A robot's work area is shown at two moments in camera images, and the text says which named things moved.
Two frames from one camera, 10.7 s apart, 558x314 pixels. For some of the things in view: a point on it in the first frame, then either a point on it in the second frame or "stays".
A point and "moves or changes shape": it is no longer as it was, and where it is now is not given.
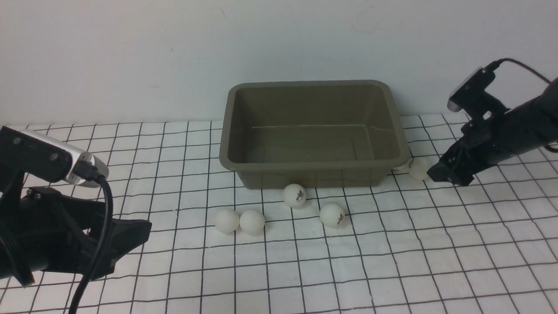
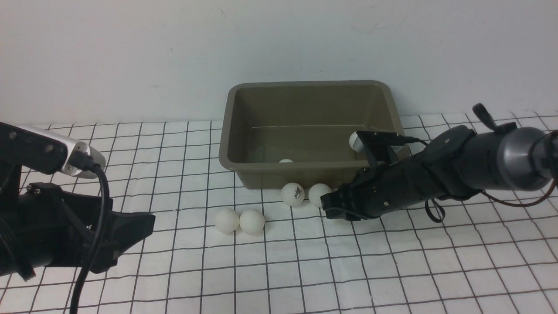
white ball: [419, 169] moves or changes shape
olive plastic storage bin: [318, 134] stays
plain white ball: [227, 220] stays
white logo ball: [294, 194] stays
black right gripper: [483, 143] -> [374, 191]
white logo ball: [332, 214] moves or changes shape
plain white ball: [252, 221] stays
